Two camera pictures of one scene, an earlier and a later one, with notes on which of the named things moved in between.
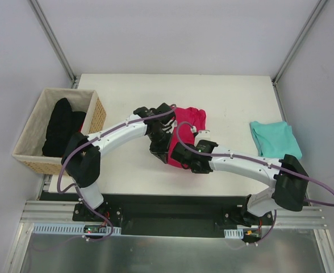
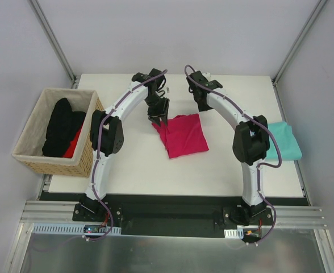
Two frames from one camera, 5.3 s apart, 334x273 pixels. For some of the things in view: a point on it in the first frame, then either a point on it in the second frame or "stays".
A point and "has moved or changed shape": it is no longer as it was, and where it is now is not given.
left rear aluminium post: (54, 43) stays
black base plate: (174, 214) stays
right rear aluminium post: (319, 5) stays
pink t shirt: (189, 120) has moved or changed shape
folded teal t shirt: (275, 139) stays
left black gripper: (159, 149) to (158, 112)
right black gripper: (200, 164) to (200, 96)
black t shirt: (63, 123) stays
